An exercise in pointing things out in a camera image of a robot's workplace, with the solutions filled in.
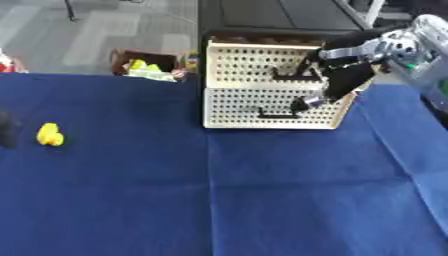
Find pale short perforated drawer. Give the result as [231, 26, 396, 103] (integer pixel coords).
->
[204, 39, 326, 90]

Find black handle of short drawer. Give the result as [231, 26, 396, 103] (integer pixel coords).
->
[269, 57, 324, 83]

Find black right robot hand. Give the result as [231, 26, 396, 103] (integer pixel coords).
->
[288, 30, 389, 113]

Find brown cardboard box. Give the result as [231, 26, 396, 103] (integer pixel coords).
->
[108, 47, 189, 83]

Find black cabinet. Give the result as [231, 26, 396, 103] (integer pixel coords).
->
[196, 0, 413, 88]

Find white metal frame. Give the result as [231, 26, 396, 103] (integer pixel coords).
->
[334, 0, 417, 29]

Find yellow green toys in box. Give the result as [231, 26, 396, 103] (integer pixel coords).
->
[122, 58, 179, 83]

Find red white object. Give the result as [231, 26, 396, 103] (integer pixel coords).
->
[0, 49, 28, 74]

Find yellow toy duck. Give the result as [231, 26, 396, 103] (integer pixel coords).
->
[35, 122, 67, 147]

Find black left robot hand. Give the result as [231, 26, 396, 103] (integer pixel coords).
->
[0, 109, 23, 150]

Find black handle of long drawer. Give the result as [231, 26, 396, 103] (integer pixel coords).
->
[257, 106, 303, 120]

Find black tripod leg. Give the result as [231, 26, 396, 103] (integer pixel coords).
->
[61, 0, 81, 22]

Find pale long perforated drawer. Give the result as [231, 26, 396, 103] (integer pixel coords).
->
[201, 86, 361, 131]

